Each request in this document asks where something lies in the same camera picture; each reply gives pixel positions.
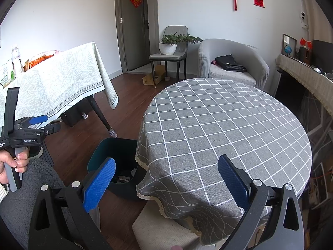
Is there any grey checked tablecloth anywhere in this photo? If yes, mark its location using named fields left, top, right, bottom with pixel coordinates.
left=135, top=77, right=313, bottom=246

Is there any cardboard box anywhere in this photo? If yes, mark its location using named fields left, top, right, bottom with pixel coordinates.
left=142, top=65, right=167, bottom=86

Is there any clear plastic bottle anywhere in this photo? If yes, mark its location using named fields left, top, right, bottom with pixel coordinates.
left=11, top=45, right=24, bottom=80

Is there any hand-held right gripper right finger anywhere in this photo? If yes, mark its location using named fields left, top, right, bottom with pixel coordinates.
left=218, top=154, right=304, bottom=250

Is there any grey dining chair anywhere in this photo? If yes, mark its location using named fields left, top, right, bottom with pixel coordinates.
left=149, top=25, right=189, bottom=82

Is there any grey armchair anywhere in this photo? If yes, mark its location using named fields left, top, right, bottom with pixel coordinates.
left=197, top=39, right=270, bottom=89

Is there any black table leg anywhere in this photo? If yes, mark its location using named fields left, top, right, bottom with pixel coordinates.
left=87, top=96, right=117, bottom=138

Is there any black white shoe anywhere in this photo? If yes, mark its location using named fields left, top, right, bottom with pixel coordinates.
left=29, top=146, right=44, bottom=158

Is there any black monitor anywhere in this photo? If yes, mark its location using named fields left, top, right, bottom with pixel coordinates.
left=312, top=40, right=333, bottom=71

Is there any beige fringed desk cloth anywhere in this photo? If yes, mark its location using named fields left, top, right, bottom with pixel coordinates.
left=276, top=54, right=333, bottom=115

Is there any black storage box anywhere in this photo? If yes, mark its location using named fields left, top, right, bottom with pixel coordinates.
left=61, top=105, right=90, bottom=128

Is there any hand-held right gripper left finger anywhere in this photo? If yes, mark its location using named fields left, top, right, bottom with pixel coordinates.
left=28, top=157, right=116, bottom=250

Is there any grey door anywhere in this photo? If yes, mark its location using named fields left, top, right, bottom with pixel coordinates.
left=121, top=0, right=151, bottom=71

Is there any black handbag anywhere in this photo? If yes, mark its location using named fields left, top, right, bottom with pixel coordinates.
left=215, top=55, right=247, bottom=73

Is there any potted plant white pot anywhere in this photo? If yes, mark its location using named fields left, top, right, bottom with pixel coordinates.
left=159, top=32, right=203, bottom=55

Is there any person's left hand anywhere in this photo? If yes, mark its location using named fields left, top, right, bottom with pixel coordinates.
left=0, top=150, right=30, bottom=186

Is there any dark grey fleece clothing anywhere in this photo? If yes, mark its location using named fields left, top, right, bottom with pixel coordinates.
left=0, top=159, right=75, bottom=250

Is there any pale green patterned tablecloth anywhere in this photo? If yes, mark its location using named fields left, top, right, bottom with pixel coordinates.
left=0, top=42, right=119, bottom=124

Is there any dark wooden box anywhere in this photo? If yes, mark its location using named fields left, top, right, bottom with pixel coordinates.
left=299, top=46, right=311, bottom=64

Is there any orange snack bag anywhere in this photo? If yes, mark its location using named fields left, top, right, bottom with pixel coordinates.
left=25, top=53, right=56, bottom=69

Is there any dark teal trash bin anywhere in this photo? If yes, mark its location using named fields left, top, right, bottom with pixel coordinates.
left=87, top=138, right=147, bottom=201

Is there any framed picture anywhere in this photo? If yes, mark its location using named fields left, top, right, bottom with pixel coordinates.
left=282, top=34, right=297, bottom=57

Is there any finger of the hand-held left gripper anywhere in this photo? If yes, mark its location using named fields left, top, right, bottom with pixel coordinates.
left=15, top=115, right=49, bottom=131
left=23, top=124, right=62, bottom=136

